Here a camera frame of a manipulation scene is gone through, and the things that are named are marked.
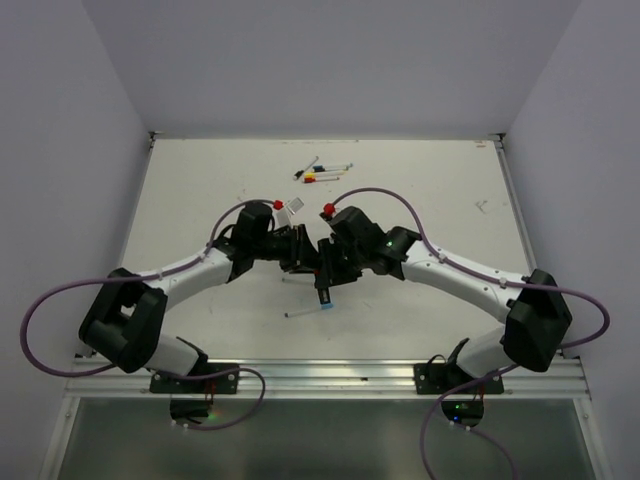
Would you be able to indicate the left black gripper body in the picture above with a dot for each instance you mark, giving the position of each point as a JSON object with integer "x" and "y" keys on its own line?
{"x": 282, "y": 247}

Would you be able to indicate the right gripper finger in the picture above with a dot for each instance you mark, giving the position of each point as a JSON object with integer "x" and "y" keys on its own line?
{"x": 325, "y": 248}
{"x": 333, "y": 275}

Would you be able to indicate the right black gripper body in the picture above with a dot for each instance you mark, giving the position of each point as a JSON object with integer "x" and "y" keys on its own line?
{"x": 349, "y": 260}

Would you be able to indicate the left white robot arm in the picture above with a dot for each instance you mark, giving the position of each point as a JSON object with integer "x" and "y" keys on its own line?
{"x": 124, "y": 322}

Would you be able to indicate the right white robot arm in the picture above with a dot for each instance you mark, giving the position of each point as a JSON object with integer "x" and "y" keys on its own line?
{"x": 402, "y": 254}

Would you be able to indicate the blue cap marker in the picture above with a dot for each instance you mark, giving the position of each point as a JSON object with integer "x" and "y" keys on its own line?
{"x": 308, "y": 310}

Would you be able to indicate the green cap marker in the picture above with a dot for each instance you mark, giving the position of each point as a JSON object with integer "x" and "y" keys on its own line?
{"x": 297, "y": 281}

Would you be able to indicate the red cap marker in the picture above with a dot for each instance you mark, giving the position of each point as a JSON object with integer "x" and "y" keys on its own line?
{"x": 316, "y": 179}

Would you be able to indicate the black cap marker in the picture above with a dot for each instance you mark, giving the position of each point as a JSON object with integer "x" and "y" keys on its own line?
{"x": 299, "y": 173}

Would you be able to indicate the yellow cap marker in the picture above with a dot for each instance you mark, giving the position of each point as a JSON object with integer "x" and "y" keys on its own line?
{"x": 331, "y": 173}

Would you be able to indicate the aluminium front rail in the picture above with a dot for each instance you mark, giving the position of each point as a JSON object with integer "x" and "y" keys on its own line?
{"x": 341, "y": 380}

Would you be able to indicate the aluminium rail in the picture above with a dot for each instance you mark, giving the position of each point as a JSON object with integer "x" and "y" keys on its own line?
{"x": 530, "y": 250}
{"x": 341, "y": 380}

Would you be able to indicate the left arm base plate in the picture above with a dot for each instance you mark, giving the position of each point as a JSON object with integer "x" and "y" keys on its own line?
{"x": 206, "y": 379}

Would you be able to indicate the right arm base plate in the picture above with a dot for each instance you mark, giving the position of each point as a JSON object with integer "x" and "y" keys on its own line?
{"x": 438, "y": 378}

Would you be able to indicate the aluminium right side rail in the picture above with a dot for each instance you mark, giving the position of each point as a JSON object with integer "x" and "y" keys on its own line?
{"x": 530, "y": 250}

